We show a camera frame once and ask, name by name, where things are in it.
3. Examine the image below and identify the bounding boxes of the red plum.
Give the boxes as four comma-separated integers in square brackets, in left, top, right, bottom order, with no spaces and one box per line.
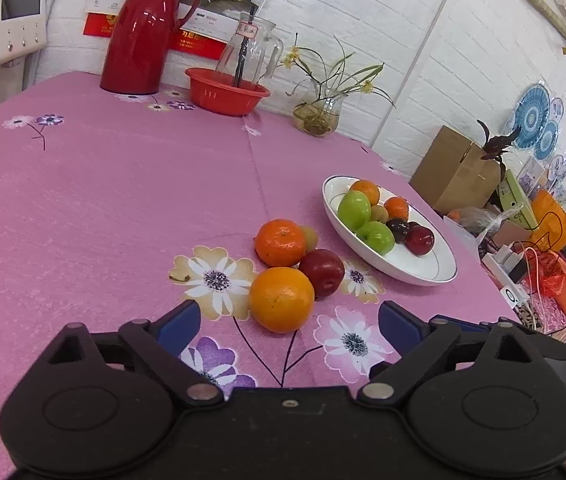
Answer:
[405,223,436,257]
[298,249,345,298]

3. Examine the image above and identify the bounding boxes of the dark cherry plum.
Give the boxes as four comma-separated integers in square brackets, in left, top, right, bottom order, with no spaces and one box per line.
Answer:
[386,218,411,244]

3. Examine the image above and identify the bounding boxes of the green apple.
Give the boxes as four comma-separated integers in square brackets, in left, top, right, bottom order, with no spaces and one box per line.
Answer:
[337,191,371,232]
[357,221,396,256]

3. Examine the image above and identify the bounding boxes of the textured mandarin orange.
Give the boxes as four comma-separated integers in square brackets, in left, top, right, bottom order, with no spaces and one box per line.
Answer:
[384,196,410,221]

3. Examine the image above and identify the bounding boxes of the plaid cloth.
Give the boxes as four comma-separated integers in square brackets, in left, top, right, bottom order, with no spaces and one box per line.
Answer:
[514,278,566,342]

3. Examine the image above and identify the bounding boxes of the white ceramic plate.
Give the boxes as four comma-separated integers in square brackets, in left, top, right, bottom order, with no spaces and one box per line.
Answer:
[321,176,458,286]

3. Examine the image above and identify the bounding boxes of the white power strip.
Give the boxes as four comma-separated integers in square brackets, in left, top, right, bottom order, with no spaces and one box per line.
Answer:
[481,245,530,309]

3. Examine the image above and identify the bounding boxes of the large smooth orange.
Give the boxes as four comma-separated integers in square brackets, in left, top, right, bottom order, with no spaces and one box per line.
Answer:
[248,266,315,334]

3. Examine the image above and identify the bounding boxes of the white plastic bag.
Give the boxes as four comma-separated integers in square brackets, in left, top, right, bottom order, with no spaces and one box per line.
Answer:
[443,206,522,257]

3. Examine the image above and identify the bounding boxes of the orange paper bag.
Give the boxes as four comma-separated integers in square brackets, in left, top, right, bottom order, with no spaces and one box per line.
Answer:
[528,190,566,252]

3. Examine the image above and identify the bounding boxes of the small brown longan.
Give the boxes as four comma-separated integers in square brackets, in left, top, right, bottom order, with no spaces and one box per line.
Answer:
[300,226,318,252]

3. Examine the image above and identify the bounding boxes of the mandarin orange on table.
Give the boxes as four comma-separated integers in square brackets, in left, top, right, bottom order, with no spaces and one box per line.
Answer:
[254,219,306,266]

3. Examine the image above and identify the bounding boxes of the pink floral tablecloth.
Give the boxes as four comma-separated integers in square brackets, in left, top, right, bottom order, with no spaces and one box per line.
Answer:
[0,73,511,479]

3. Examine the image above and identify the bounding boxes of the brown cardboard box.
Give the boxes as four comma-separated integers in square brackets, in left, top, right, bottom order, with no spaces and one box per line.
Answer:
[410,126,502,214]

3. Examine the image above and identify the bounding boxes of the green box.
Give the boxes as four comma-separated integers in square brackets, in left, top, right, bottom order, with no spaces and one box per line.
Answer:
[496,169,538,231]

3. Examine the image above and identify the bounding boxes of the dark purple leaf plant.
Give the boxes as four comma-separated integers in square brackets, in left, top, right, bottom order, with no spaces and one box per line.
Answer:
[477,119,522,179]

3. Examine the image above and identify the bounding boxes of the glass vase with plant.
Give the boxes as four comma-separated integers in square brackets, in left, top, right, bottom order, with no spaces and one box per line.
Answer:
[279,36,396,138]

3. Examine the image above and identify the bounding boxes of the red plastic basket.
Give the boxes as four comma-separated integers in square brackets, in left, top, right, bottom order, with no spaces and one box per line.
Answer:
[185,67,270,117]

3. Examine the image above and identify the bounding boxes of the clear glass pitcher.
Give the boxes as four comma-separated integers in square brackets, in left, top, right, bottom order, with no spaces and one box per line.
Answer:
[216,12,284,86]

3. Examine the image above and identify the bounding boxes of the red thermos jug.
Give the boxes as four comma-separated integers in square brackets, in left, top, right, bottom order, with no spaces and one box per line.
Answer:
[100,0,201,96]

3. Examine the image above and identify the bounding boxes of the blue white wall plates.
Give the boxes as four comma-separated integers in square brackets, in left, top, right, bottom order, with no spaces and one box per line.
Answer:
[503,81,566,204]

